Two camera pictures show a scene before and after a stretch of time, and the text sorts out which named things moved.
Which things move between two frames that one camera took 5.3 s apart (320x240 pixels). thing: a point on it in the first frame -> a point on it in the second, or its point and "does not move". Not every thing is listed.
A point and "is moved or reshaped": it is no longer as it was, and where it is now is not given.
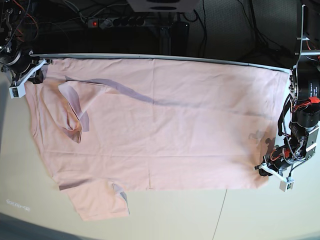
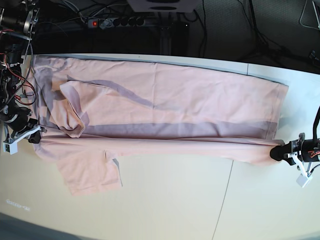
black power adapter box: (180, 38) does not move
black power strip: (115, 22) does not move
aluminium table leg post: (165, 40) does not move
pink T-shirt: (104, 126) is moved or reshaped
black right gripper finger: (263, 172) -> (277, 152)
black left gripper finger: (39, 77) -> (35, 137)
